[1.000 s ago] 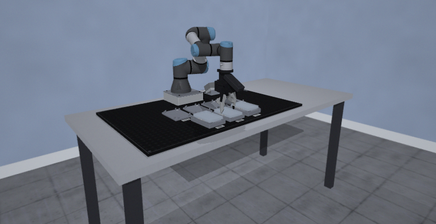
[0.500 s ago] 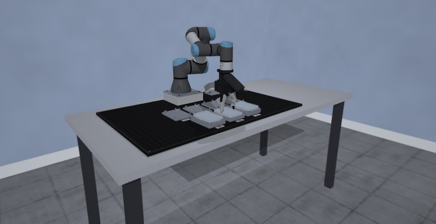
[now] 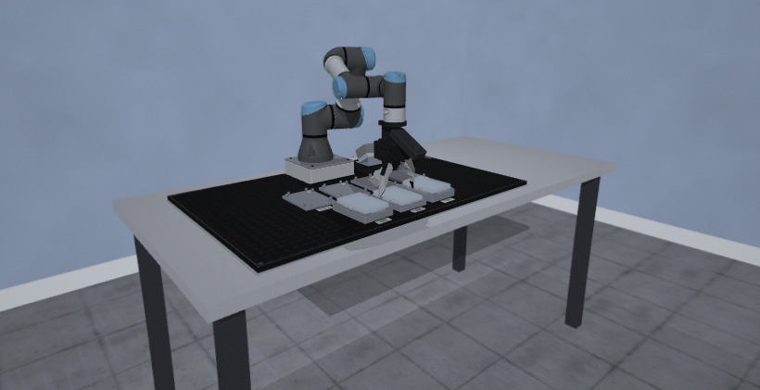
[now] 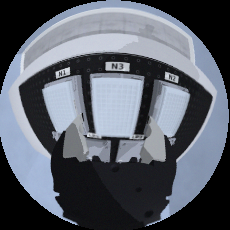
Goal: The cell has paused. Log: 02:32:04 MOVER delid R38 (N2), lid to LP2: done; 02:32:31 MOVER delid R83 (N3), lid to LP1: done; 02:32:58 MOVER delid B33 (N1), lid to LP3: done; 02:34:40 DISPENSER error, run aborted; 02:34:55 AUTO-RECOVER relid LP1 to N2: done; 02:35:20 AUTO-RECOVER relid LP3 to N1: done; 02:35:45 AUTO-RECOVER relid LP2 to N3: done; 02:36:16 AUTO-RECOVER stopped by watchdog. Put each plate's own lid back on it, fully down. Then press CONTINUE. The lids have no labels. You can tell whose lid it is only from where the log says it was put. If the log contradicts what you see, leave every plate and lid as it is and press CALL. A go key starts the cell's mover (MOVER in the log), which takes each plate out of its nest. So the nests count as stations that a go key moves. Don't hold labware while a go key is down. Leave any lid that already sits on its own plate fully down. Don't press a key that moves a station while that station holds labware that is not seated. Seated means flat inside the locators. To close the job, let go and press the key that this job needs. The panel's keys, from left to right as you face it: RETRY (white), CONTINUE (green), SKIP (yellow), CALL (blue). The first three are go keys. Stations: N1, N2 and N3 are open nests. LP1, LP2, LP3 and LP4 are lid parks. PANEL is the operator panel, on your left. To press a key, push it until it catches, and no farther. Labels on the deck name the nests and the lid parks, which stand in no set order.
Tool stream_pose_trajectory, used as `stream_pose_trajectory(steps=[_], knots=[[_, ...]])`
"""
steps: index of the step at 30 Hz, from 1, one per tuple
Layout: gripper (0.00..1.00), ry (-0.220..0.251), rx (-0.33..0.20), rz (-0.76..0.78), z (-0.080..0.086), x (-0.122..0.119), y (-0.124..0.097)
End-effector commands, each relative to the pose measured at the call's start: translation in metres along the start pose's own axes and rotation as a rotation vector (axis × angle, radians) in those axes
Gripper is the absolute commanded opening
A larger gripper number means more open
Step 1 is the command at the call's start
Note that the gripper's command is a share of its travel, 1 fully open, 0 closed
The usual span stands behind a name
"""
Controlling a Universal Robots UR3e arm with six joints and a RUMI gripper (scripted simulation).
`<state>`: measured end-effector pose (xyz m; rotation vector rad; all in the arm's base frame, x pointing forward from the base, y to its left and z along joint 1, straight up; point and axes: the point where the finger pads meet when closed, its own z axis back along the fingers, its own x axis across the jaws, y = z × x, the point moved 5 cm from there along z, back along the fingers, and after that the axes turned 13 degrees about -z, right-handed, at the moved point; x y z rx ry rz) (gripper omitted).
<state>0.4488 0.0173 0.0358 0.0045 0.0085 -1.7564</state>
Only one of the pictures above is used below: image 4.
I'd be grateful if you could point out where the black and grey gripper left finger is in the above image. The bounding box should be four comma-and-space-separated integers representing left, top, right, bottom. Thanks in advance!
51, 113, 89, 193

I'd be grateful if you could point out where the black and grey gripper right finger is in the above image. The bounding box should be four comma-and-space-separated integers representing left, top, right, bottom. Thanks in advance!
140, 116, 177, 197

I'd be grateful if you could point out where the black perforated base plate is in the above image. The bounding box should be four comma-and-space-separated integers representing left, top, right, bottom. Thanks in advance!
18, 52, 213, 160

